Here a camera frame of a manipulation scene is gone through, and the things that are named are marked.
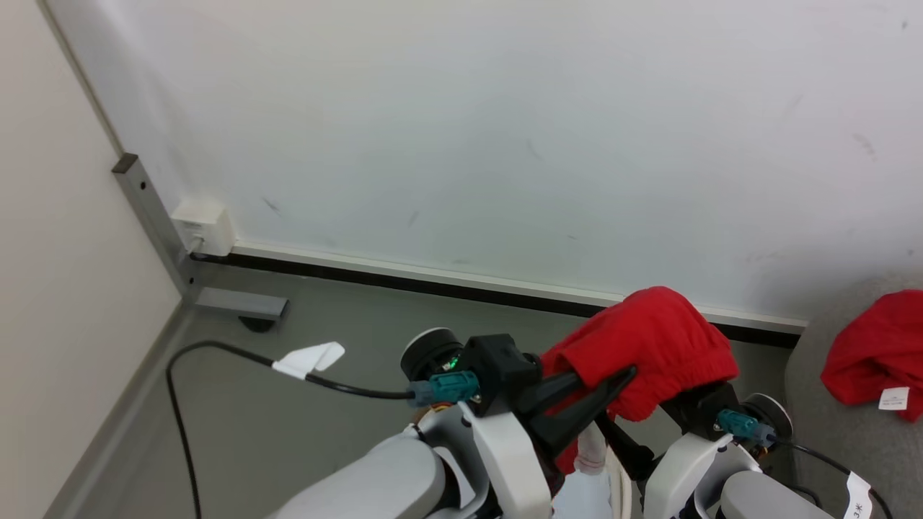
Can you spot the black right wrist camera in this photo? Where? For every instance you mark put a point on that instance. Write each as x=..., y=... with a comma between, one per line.
x=770, y=411

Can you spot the grey partition bottom rail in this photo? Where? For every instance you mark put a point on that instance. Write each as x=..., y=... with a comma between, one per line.
x=122, y=418

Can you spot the red garment with white print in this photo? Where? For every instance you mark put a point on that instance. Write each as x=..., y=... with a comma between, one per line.
x=649, y=331

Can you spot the white and black baseboard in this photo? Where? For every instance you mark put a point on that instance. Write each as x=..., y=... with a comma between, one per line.
x=469, y=277

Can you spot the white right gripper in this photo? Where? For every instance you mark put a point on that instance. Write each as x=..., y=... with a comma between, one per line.
x=681, y=472

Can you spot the white wall socket box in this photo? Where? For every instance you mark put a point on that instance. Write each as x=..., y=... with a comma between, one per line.
x=205, y=227

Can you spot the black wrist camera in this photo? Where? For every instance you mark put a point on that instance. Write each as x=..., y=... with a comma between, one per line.
x=497, y=360
x=770, y=411

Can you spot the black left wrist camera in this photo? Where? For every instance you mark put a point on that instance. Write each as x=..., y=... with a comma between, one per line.
x=497, y=360

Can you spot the beige partition panel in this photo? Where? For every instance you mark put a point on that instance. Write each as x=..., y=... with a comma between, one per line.
x=58, y=252

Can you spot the grey metal foot bracket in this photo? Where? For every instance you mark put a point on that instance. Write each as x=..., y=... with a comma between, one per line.
x=241, y=304

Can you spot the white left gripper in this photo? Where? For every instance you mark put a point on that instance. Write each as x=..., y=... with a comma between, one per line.
x=508, y=468

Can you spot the grey fabric sofa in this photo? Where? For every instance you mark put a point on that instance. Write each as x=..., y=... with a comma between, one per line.
x=829, y=425

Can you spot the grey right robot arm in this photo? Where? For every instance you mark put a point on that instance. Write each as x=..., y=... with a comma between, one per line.
x=764, y=499

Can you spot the grey metal frame post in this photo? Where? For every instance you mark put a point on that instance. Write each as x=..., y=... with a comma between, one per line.
x=155, y=216

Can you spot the black round frame foot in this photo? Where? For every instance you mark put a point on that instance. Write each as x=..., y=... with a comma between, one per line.
x=257, y=324

